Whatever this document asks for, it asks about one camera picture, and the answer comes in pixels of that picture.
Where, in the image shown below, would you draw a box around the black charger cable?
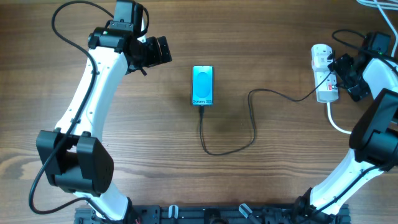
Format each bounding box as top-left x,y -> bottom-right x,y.
198,51 -> 336,156

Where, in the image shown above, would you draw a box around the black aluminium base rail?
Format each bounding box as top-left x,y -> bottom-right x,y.
73,204 -> 351,224

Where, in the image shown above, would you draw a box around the white power strip cord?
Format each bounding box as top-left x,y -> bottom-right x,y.
325,0 -> 398,135

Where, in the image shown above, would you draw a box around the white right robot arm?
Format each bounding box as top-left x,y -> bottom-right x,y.
290,32 -> 397,223

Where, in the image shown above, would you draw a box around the white cables at corner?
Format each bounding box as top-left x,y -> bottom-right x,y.
356,0 -> 398,11

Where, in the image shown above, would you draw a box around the blue screen smartphone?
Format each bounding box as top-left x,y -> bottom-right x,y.
192,65 -> 214,106

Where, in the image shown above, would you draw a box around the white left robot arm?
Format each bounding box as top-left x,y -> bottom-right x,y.
36,1 -> 172,223

